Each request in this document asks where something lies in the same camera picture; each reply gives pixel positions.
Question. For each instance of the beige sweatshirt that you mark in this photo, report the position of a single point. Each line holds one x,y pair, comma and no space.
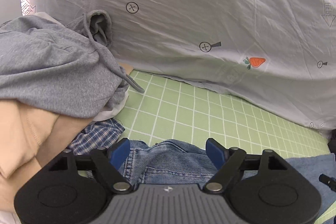
30,138

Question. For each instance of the green grid mat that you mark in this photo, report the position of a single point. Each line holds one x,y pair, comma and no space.
170,109

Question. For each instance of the white button garment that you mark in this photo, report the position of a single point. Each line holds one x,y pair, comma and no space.
8,217

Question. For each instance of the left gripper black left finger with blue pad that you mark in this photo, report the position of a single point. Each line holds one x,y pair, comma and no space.
104,164

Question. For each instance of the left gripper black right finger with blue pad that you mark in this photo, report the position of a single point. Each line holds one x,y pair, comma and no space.
231,163

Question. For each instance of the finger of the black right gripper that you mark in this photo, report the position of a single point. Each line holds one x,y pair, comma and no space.
328,181

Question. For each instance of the grey hooded sweatshirt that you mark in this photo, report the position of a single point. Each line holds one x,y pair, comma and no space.
66,69

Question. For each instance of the grey carrot print bedsheet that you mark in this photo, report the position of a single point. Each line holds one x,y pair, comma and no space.
277,54

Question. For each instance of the blue plaid shirt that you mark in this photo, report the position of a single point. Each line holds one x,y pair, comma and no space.
101,134

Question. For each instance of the blue denim jeans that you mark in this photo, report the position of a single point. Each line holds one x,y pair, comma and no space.
294,195

